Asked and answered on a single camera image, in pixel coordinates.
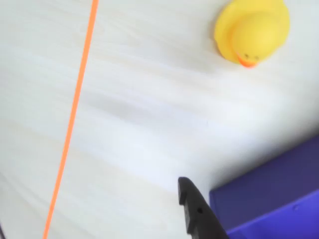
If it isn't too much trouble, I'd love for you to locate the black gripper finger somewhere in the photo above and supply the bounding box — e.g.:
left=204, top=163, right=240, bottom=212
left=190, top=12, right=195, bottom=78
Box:
left=177, top=176, right=230, bottom=239

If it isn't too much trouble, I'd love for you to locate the yellow rubber duck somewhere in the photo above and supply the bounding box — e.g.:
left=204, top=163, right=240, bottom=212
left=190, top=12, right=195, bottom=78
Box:
left=213, top=0, right=291, bottom=68

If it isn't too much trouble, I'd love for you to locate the blue plastic box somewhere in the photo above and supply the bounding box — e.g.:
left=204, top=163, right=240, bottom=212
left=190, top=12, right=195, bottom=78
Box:
left=208, top=134, right=319, bottom=239

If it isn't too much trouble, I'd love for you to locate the orange tape strip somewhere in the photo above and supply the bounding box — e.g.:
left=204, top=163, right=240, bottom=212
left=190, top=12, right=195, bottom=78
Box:
left=42, top=0, right=100, bottom=239

